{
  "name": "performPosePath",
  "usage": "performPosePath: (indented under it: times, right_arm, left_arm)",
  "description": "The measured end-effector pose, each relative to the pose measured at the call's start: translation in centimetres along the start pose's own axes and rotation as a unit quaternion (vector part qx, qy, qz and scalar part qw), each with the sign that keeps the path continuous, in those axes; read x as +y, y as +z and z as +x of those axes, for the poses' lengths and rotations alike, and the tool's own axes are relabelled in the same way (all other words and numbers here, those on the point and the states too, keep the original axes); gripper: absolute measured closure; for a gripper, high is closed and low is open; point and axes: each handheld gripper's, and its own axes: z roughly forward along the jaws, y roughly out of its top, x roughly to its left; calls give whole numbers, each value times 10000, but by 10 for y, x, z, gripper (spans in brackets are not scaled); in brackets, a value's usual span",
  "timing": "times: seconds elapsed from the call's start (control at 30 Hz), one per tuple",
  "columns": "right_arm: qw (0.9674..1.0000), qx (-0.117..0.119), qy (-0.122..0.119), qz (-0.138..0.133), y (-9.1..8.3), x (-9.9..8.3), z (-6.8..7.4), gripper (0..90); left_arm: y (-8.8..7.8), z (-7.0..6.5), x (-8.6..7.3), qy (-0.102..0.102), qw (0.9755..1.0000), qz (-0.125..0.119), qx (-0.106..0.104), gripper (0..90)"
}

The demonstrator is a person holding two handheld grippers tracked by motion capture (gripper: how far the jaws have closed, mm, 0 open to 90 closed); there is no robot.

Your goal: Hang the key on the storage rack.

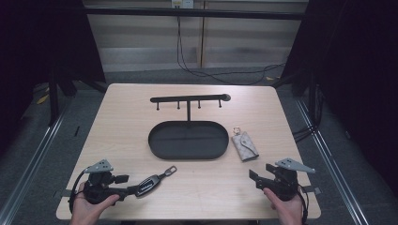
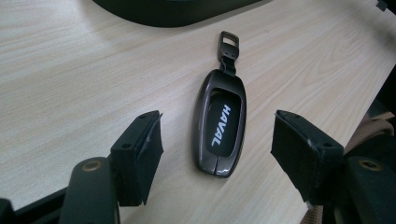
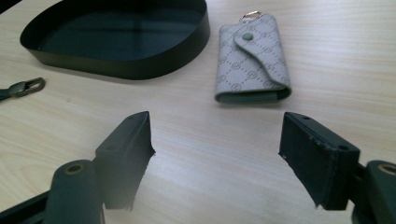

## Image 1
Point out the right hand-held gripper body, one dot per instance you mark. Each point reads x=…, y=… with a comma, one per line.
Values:
x=284, y=182

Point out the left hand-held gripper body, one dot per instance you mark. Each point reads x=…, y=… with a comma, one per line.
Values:
x=97, y=184

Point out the black car key fob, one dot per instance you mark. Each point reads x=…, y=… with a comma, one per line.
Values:
x=149, y=185

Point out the person's right hand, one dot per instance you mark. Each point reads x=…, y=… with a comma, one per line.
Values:
x=287, y=209

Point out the person's left hand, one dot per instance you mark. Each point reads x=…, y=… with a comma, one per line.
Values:
x=86, y=211

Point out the grey table edge tab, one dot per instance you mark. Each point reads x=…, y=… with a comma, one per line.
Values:
x=65, y=192
x=313, y=189

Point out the beige key pouch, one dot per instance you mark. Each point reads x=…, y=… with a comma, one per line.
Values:
x=246, y=146

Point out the black key stand with tray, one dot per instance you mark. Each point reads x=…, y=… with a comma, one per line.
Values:
x=187, y=140

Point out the black metal stand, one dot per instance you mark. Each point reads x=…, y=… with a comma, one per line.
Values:
x=312, y=97
x=53, y=100

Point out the yellow floor tape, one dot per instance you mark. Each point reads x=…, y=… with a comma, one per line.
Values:
x=42, y=99

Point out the dark curtain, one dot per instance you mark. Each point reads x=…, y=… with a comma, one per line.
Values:
x=359, y=62
x=31, y=47

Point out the aluminium floor rail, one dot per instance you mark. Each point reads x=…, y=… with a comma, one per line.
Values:
x=47, y=136
x=325, y=155

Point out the black horizontal frame bar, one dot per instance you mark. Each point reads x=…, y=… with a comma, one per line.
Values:
x=219, y=13

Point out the white wall socket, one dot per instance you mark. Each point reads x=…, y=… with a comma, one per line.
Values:
x=182, y=3

